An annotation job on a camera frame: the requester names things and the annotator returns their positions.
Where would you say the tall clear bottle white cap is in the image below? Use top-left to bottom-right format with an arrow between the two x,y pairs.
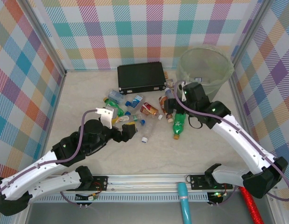
164,87 -> 176,101

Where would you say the grey metal panel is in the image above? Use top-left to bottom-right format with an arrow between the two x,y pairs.
25,202 -> 275,224

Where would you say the blue-capped bottle blue label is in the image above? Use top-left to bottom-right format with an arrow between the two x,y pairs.
125,94 -> 145,114

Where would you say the small playing card box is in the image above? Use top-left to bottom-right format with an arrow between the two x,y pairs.
166,78 -> 176,91

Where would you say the red label juice bottle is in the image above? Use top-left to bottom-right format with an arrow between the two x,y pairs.
140,102 -> 163,120

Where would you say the red glitter pole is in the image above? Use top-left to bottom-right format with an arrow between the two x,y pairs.
239,186 -> 264,224

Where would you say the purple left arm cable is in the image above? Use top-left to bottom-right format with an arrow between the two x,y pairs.
0,109 -> 98,214

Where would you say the black hard case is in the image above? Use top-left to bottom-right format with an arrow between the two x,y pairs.
117,62 -> 168,95

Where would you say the clear plastic waste bin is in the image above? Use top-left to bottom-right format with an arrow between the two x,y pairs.
176,44 -> 235,104

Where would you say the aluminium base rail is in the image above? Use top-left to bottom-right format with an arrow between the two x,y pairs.
57,174 -> 243,196

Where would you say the crushed bottle light blue label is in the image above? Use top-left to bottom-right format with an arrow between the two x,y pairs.
108,90 -> 125,105

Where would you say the green bottle yellow cap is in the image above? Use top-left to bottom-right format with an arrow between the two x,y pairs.
102,97 -> 125,117
171,112 -> 187,140

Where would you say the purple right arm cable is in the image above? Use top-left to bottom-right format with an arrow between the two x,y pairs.
173,80 -> 289,202

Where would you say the brown label drink bottle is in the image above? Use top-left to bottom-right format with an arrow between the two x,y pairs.
158,95 -> 174,124

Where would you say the aluminium frame post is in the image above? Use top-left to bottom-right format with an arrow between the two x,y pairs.
22,0 -> 67,77
230,0 -> 274,65

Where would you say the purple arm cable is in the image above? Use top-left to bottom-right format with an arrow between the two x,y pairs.
173,80 -> 289,202
0,109 -> 98,214

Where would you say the thin black wire loop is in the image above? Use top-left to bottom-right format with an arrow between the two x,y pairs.
187,115 -> 203,129

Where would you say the teal pole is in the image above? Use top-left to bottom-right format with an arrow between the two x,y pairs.
177,182 -> 193,224

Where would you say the aluminium side rail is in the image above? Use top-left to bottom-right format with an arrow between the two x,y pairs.
44,71 -> 67,150
228,67 -> 258,152

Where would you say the white label bottle green cap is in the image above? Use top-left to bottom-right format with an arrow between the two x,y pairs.
111,114 -> 138,126

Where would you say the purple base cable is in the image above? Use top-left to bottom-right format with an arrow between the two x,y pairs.
208,190 -> 236,207
58,190 -> 93,207

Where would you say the grey slotted cable duct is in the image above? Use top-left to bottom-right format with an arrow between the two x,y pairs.
29,193 -> 209,203

